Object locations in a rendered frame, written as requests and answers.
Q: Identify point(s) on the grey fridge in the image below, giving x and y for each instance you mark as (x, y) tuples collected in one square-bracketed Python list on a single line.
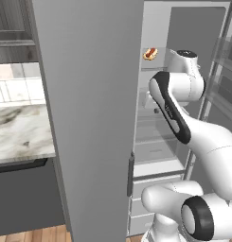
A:
[(92, 119)]

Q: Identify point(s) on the dark grey base cupboard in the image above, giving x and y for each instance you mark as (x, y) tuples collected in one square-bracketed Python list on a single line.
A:
[(26, 195)]

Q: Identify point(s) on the glass fridge shelf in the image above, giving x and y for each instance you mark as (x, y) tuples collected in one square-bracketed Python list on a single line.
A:
[(158, 61)]

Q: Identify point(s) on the grey wall cupboard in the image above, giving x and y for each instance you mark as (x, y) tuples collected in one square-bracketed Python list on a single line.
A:
[(13, 31)]

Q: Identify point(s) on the hot dog in bun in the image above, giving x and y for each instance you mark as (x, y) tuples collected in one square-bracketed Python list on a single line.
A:
[(150, 53)]

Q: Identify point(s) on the white fridge drawer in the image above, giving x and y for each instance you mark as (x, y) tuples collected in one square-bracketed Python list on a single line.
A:
[(152, 189)]

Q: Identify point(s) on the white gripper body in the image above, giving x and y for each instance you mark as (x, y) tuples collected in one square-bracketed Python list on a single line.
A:
[(149, 102)]

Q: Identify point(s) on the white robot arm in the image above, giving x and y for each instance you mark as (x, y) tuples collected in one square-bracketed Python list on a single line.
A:
[(212, 148)]

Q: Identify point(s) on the open fridge door with shelves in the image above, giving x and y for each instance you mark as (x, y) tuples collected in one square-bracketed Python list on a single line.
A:
[(222, 78)]

